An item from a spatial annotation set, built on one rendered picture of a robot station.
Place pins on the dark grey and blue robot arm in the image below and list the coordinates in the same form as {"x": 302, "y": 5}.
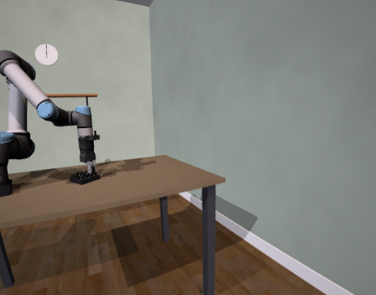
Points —
{"x": 15, "y": 143}

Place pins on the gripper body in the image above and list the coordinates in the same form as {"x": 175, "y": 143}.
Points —
{"x": 86, "y": 144}

